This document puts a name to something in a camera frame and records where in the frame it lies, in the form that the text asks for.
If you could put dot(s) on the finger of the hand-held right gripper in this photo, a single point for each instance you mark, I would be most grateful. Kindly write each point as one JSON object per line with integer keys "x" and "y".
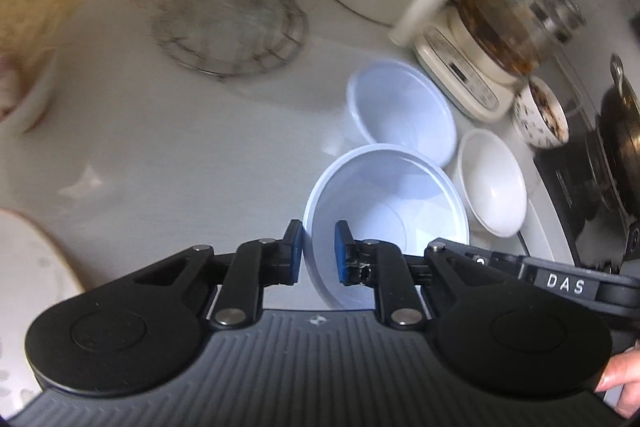
{"x": 495, "y": 264}

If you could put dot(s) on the person's right hand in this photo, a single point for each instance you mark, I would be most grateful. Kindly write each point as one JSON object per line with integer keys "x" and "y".
{"x": 620, "y": 377}

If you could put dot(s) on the black stove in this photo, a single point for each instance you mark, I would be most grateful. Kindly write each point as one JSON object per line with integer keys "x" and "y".
{"x": 570, "y": 177}

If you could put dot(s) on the clear plastic bowl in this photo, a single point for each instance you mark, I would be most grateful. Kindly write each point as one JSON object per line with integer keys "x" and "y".
{"x": 400, "y": 207}
{"x": 400, "y": 107}

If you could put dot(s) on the dark wok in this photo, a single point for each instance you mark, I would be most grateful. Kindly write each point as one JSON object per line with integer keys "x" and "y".
{"x": 620, "y": 127}

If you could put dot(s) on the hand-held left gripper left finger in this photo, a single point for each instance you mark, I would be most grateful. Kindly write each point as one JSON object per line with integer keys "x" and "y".
{"x": 296, "y": 247}

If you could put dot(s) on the white kettle base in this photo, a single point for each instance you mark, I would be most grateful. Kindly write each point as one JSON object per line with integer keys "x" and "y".
{"x": 465, "y": 72}

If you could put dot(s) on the white ceramic bowl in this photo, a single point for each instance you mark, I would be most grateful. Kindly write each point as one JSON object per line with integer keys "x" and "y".
{"x": 492, "y": 182}

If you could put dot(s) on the white bowl with garlic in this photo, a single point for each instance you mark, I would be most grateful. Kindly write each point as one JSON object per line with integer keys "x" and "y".
{"x": 27, "y": 102}

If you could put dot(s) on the white leaf pattern plate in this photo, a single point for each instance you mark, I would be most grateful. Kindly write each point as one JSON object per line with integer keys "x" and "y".
{"x": 30, "y": 297}

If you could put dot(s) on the glass kettle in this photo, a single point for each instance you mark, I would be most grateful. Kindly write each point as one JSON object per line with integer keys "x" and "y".
{"x": 515, "y": 7}

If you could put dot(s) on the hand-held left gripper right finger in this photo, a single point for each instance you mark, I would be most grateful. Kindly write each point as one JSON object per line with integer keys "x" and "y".
{"x": 342, "y": 252}

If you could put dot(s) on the speckled ceramic bowl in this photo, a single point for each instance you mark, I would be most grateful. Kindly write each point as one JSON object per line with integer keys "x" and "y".
{"x": 542, "y": 114}

